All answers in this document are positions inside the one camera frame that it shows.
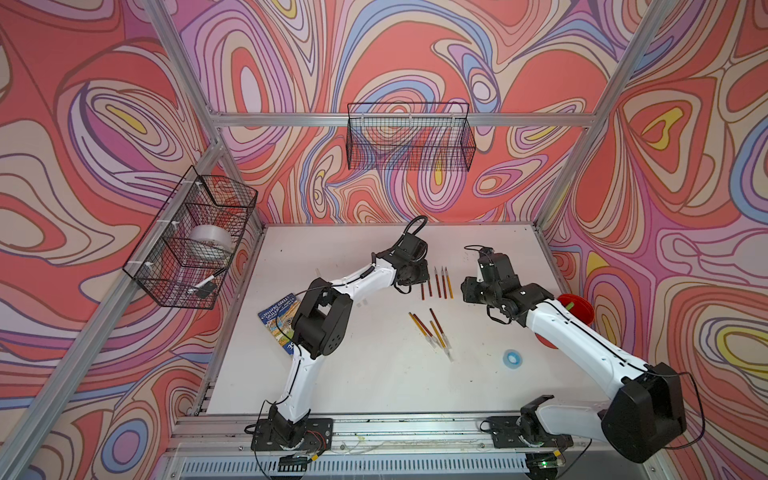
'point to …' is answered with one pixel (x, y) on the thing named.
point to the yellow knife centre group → (421, 329)
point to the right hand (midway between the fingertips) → (468, 293)
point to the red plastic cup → (577, 307)
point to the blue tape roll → (512, 359)
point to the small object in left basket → (204, 288)
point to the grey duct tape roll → (209, 242)
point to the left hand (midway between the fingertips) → (431, 276)
